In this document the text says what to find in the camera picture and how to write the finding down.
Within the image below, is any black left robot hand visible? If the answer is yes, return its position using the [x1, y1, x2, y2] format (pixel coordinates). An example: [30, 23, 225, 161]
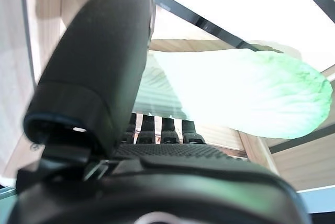
[7, 0, 311, 224]

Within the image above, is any toy napa cabbage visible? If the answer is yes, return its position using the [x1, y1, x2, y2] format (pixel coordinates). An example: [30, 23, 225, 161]
[132, 40, 333, 140]

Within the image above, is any wood and black display stand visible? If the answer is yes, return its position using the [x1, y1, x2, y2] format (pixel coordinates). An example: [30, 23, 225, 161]
[104, 0, 335, 52]

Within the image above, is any wooden slat crate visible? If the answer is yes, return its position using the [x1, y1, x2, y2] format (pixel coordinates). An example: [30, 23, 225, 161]
[133, 38, 335, 191]

